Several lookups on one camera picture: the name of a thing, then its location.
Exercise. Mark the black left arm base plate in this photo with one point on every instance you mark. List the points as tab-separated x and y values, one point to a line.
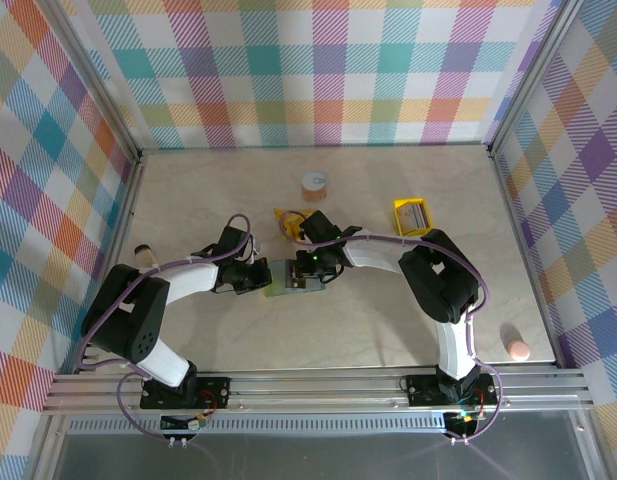
218	392

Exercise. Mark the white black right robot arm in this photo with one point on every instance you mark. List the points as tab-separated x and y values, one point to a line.
378	255

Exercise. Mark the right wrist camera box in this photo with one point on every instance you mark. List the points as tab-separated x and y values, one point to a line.
350	231

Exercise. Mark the pink cylinder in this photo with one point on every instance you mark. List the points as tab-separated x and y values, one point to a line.
518	350

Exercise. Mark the yellow snack packet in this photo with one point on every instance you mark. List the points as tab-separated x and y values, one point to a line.
293	225

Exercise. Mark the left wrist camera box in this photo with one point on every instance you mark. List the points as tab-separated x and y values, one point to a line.
256	251

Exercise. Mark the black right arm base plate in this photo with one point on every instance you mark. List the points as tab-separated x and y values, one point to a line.
423	390

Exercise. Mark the aluminium mounting rail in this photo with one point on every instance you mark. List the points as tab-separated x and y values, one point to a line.
313	395

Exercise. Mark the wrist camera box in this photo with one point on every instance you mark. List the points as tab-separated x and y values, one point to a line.
256	251
350	231

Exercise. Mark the small circuit board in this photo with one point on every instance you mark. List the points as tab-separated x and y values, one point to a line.
463	422
185	424

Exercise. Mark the pale pink blue card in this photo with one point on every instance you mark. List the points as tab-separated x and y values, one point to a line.
413	217

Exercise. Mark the orange tin can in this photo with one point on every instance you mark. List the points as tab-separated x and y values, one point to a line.
315	187

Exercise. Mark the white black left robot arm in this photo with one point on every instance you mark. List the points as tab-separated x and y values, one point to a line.
193	280

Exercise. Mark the yellow card bin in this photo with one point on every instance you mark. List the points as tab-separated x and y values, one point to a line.
408	202

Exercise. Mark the perforated metal strip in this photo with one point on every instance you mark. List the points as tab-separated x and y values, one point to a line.
313	426

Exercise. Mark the aluminium table side rail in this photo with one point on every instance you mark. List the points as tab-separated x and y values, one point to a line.
112	240
529	250

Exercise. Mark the aluminium frame post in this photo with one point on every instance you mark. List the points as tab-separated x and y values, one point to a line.
99	80
533	80

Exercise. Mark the grey metal sheet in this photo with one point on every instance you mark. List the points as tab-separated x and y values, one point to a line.
313	457

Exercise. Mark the small glass jar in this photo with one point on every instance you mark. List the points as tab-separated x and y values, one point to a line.
143	252

